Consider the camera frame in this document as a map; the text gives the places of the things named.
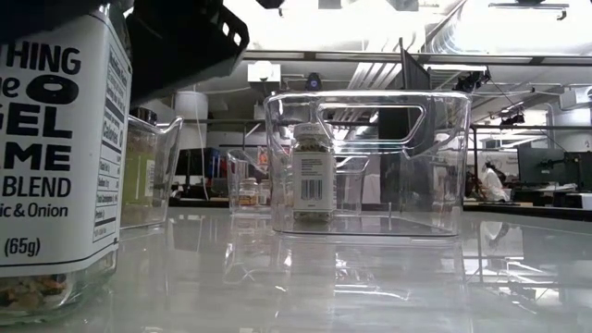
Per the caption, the large bagel seasoning jar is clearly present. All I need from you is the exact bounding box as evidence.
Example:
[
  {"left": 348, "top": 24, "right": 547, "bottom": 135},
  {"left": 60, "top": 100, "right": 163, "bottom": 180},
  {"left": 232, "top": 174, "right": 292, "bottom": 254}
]
[{"left": 0, "top": 0, "right": 135, "bottom": 325}]

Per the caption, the white-capped spice jar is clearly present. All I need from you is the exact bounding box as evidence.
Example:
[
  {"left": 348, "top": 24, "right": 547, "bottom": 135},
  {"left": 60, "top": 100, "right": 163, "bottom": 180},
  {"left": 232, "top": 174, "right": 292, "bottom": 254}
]
[{"left": 291, "top": 122, "right": 338, "bottom": 223}]

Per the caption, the clear plastic storage bin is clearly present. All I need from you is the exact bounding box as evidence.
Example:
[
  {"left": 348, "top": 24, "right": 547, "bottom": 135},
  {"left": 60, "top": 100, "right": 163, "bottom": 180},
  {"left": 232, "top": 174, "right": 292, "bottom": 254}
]
[
  {"left": 118, "top": 115, "right": 184, "bottom": 231},
  {"left": 225, "top": 147, "right": 357, "bottom": 217},
  {"left": 262, "top": 90, "right": 474, "bottom": 238}
]

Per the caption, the white ceiling-mounted box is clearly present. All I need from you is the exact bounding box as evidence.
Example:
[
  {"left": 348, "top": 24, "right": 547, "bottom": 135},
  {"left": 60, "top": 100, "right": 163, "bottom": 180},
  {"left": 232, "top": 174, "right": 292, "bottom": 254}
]
[{"left": 246, "top": 60, "right": 282, "bottom": 93}]

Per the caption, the grey overhead beam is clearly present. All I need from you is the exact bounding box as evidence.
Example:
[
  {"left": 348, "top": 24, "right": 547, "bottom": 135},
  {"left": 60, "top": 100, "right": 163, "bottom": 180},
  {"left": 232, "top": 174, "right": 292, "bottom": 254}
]
[{"left": 242, "top": 48, "right": 592, "bottom": 65}]

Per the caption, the black room divider panel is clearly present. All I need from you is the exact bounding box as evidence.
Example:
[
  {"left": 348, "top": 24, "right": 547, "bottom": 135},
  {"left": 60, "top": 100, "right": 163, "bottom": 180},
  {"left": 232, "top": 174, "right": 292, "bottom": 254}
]
[{"left": 377, "top": 36, "right": 435, "bottom": 204}]

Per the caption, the white fabric screen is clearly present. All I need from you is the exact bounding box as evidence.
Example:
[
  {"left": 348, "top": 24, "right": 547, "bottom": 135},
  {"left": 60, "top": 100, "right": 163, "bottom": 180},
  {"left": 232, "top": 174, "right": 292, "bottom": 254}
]
[{"left": 360, "top": 152, "right": 381, "bottom": 204}]

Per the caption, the black hanging light cluster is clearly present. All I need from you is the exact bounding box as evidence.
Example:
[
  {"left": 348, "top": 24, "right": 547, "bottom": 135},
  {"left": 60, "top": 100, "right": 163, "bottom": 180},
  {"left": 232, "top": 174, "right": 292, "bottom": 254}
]
[{"left": 452, "top": 68, "right": 492, "bottom": 96}]

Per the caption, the person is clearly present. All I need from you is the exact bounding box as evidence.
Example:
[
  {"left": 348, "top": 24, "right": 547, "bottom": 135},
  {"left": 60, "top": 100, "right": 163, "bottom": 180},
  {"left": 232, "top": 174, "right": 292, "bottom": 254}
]
[{"left": 478, "top": 160, "right": 511, "bottom": 204}]

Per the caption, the grey ceiling light fixture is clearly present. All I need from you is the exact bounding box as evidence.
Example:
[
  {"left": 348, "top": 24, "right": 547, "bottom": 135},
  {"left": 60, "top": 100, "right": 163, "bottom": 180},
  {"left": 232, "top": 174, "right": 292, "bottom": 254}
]
[{"left": 487, "top": 1, "right": 570, "bottom": 20}]

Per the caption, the black computer monitor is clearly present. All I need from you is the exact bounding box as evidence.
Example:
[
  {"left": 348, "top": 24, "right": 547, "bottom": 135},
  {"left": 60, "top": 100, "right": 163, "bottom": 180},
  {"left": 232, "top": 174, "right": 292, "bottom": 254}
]
[{"left": 517, "top": 147, "right": 592, "bottom": 187}]

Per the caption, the dark office desk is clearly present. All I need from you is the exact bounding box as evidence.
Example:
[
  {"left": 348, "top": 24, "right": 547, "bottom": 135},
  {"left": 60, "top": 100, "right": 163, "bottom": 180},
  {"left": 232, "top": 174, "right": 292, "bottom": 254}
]
[{"left": 462, "top": 182, "right": 592, "bottom": 222}]

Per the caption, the black round ceiling camera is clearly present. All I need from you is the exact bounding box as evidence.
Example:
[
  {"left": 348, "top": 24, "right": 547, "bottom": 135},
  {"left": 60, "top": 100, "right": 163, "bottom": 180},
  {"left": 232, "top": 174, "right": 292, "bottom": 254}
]
[{"left": 304, "top": 71, "right": 324, "bottom": 93}]

